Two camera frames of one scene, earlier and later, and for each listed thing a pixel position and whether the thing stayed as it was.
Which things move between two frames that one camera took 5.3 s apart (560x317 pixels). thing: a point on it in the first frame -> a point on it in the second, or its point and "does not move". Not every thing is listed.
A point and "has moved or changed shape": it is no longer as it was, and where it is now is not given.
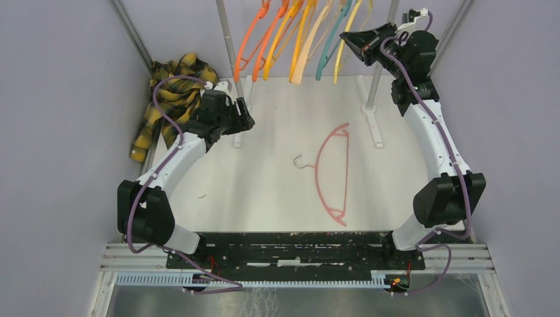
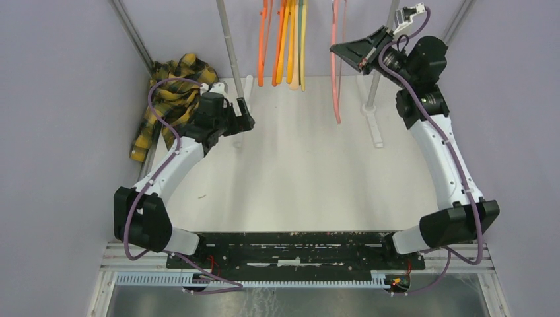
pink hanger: x=347 y=133 -> x=333 y=57
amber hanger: x=306 y=10 -> x=290 y=40
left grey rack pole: x=237 y=86 does not move
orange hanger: x=260 y=60 -> x=279 y=43
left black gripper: x=244 y=122 does not move
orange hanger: x=242 y=60 -> x=261 y=57
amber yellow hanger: x=271 y=59 has moved or changed shape
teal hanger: x=323 y=63 -> x=300 y=12
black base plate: x=295 y=253 does not move
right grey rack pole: x=370 y=108 does not move
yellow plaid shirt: x=175 y=92 does not move
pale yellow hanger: x=342 y=43 -> x=303 y=43
